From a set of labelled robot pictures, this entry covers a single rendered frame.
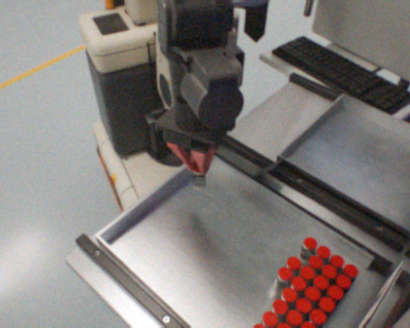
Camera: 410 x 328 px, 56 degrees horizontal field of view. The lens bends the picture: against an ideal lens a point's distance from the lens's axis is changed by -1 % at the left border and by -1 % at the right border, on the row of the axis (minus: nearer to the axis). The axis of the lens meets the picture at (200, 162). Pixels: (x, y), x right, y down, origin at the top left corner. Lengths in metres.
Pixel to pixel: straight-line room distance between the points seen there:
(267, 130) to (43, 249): 1.22
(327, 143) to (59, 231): 1.30
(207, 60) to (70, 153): 1.73
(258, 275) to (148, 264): 0.17
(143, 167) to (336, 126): 0.91
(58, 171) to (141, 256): 1.46
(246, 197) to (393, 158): 0.32
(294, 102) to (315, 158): 0.18
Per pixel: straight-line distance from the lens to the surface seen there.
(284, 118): 0.88
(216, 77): 0.42
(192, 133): 0.54
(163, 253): 0.64
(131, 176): 1.57
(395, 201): 0.78
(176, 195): 0.71
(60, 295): 1.67
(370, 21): 1.26
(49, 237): 1.82
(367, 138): 0.88
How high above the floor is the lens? 1.43
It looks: 46 degrees down
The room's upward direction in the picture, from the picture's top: straight up
